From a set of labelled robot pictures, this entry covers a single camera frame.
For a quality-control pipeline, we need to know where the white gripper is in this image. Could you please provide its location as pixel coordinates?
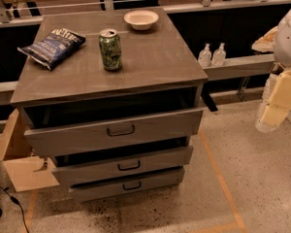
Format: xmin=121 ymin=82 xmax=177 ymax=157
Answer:
xmin=255 ymin=69 xmax=291 ymax=133

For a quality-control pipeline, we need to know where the grey bottom drawer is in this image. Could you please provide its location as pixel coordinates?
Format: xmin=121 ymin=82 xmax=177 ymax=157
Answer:
xmin=69 ymin=167 xmax=184 ymax=202

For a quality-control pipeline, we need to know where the grey drawer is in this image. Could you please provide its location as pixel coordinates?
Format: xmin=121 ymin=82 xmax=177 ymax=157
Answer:
xmin=24 ymin=108 xmax=203 ymax=156
xmin=52 ymin=146 xmax=193 ymax=186
xmin=69 ymin=167 xmax=184 ymax=202

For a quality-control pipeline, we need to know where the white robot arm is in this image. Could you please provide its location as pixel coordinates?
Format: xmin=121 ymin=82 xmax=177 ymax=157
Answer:
xmin=255 ymin=9 xmax=291 ymax=133

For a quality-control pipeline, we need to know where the grey middle drawer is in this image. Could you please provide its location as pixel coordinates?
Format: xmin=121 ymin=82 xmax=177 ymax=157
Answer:
xmin=52 ymin=146 xmax=193 ymax=186

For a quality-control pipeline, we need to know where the grey drawer cabinet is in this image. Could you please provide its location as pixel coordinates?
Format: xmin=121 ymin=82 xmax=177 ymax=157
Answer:
xmin=9 ymin=6 xmax=209 ymax=203

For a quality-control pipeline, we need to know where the grey top drawer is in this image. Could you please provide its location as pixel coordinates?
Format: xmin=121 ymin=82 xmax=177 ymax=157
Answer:
xmin=24 ymin=108 xmax=203 ymax=156

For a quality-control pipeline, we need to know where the clear sanitizer bottle right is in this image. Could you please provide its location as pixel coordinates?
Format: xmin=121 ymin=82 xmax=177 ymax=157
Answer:
xmin=211 ymin=43 xmax=226 ymax=66

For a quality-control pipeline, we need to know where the clear sanitizer bottle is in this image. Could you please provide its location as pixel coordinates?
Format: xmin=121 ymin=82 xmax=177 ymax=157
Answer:
xmin=198 ymin=44 xmax=211 ymax=67
xmin=211 ymin=43 xmax=226 ymax=66

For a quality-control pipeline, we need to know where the clear sanitizer bottle left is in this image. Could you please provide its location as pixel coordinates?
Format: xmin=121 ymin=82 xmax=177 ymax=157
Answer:
xmin=198 ymin=44 xmax=211 ymax=67

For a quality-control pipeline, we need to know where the white bowl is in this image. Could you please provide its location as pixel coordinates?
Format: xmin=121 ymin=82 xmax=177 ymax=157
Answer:
xmin=124 ymin=10 xmax=159 ymax=30

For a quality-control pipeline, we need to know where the green soda can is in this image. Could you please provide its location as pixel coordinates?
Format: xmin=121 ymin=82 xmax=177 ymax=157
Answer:
xmin=99 ymin=28 xmax=122 ymax=71

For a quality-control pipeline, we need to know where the blue chip bag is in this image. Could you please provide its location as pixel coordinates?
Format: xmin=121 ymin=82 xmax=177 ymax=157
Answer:
xmin=17 ymin=28 xmax=85 ymax=70

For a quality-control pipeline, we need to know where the flat cardboard box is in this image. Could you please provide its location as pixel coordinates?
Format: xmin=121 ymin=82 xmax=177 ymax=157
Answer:
xmin=0 ymin=110 xmax=59 ymax=192

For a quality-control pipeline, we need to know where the grey metal railing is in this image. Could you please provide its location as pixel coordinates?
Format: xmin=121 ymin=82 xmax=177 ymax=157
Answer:
xmin=0 ymin=0 xmax=291 ymax=107

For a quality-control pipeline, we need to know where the black power cable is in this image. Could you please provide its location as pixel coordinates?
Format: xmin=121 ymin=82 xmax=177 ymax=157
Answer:
xmin=0 ymin=183 xmax=31 ymax=233

